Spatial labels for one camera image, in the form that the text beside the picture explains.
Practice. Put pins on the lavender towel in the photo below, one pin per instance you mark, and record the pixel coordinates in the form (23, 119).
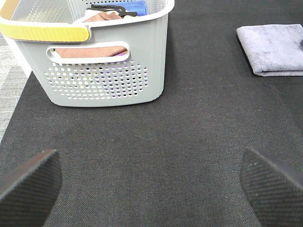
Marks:
(273, 50)

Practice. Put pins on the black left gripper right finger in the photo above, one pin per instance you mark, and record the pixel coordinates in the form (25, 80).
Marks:
(273, 189)

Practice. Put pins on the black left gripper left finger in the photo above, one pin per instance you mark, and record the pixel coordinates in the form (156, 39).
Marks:
(28, 193)

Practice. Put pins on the white towel in basket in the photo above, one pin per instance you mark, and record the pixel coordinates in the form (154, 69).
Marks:
(96, 15)

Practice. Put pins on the grey perforated plastic basket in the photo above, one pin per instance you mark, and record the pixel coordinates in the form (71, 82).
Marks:
(135, 77)

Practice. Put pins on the brown towel in basket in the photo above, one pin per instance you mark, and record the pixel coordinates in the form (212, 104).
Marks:
(96, 52)

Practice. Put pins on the black table mat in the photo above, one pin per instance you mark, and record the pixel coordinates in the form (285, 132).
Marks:
(173, 162)

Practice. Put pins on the blue towel in basket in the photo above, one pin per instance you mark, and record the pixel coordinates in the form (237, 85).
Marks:
(138, 6)

